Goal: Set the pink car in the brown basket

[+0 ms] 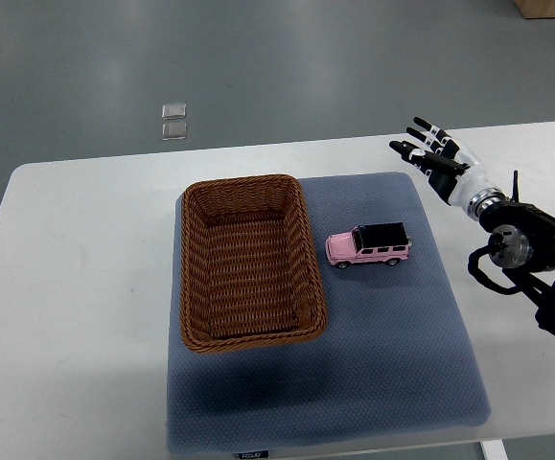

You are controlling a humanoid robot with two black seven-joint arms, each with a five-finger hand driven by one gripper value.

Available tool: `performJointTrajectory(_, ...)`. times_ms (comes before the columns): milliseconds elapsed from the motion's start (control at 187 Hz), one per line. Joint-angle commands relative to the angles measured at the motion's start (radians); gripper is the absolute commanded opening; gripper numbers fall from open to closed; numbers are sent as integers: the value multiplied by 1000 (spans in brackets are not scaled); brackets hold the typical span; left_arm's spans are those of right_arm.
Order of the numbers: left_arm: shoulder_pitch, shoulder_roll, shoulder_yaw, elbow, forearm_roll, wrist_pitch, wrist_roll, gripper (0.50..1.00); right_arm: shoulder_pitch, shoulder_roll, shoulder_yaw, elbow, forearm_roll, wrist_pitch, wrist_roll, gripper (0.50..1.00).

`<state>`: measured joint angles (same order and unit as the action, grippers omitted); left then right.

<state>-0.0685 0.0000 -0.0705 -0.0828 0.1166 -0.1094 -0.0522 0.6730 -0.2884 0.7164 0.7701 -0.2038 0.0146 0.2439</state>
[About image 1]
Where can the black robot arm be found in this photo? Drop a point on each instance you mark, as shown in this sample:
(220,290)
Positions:
(519,256)

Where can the wooden furniture corner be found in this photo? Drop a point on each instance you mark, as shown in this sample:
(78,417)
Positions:
(536,9)

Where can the white robotic hand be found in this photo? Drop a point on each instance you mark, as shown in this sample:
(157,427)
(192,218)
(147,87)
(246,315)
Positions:
(470,189)

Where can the blue grey foam mat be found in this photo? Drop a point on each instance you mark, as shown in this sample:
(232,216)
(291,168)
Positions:
(395,357)

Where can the pink toy car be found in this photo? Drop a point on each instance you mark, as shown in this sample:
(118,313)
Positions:
(385,243)

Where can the upper floor socket plate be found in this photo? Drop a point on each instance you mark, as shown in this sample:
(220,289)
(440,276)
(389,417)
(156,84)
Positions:
(172,111)

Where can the white table leg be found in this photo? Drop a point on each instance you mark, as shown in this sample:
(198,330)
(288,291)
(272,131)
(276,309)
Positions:
(493,450)

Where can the brown wicker basket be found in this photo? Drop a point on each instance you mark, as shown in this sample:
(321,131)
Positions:
(249,274)

